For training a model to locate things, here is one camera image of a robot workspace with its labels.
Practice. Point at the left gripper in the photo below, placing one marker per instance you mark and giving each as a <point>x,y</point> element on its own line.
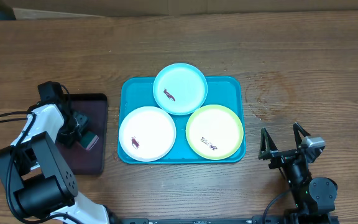
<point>66,140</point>

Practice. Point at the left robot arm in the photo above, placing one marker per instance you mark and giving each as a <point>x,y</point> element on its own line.
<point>38,182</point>

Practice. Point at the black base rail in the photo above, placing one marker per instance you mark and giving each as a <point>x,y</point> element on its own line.
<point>254,220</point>

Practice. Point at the cardboard sheet at back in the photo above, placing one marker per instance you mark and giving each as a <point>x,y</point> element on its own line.
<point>110,8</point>

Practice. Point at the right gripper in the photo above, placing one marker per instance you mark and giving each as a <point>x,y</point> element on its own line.
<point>281,156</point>

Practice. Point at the black tray with red liquid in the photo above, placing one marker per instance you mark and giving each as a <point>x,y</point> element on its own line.
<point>80,160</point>

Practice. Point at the green and pink sponge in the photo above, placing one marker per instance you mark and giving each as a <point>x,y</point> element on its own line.
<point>88,140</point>

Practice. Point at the light blue plate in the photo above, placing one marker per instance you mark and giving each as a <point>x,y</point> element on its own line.
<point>180,88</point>

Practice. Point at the white plate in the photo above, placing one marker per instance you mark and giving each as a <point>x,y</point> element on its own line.
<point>147,134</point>

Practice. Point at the yellow green-rimmed plate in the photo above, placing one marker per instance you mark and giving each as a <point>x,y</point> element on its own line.
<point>214,132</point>

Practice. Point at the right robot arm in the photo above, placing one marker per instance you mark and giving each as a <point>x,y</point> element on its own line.
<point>313,197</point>

